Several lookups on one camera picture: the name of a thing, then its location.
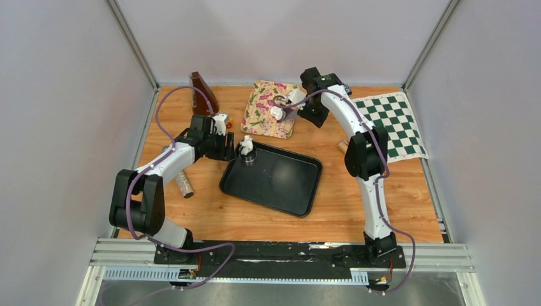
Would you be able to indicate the silver glitter tube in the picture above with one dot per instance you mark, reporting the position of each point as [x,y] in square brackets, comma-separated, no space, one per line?
[184,185]

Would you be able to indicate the brown wooden metronome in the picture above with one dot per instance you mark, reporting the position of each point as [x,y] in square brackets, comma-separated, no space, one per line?
[204,101]

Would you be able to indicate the round cut dough wrapper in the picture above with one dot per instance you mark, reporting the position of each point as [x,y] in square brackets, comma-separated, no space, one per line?
[277,113]

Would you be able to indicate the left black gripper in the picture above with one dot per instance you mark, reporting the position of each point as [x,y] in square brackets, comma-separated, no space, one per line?
[221,155]

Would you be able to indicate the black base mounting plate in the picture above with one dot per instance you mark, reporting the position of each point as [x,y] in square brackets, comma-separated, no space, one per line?
[278,260]

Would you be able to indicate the black baking tray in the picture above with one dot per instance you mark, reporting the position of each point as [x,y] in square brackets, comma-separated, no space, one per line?
[274,178]

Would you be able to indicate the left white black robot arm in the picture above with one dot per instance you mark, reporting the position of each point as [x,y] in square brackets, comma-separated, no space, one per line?
[138,200]

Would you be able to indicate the wooden pastry roller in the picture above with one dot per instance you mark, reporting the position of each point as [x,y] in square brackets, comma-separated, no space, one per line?
[343,146]

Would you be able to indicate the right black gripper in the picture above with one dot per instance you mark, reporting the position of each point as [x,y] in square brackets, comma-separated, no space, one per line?
[318,120]

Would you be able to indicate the aluminium frame rail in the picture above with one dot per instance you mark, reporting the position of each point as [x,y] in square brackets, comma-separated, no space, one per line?
[130,260]

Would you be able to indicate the floral rectangular tray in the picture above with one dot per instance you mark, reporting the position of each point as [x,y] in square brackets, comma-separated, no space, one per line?
[257,118]

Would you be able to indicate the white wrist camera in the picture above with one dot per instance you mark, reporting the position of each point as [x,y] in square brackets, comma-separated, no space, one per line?
[295,96]
[220,123]

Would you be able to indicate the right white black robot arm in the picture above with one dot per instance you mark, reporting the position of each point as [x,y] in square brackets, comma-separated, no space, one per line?
[366,154]

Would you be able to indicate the green white chess mat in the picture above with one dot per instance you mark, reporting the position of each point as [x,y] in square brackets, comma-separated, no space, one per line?
[393,111]

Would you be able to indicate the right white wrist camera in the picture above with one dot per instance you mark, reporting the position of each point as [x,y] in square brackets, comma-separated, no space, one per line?
[295,96]

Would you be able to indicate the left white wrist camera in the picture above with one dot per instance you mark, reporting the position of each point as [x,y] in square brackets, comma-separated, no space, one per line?
[220,123]

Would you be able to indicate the wooden handled metal scraper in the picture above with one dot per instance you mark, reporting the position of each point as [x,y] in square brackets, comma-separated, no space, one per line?
[289,114]

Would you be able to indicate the orange toy car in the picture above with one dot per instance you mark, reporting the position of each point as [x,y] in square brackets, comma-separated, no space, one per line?
[229,123]

